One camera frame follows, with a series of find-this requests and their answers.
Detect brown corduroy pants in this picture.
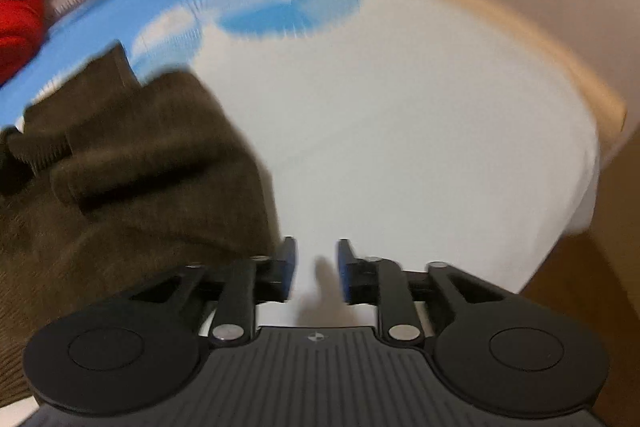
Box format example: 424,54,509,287
1,46,274,405

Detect blue and white bedsheet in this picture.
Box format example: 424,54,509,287
0,0,601,427

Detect red folded garment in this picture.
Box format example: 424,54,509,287
0,0,46,84

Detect wooden bed frame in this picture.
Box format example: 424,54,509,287
448,0,627,152

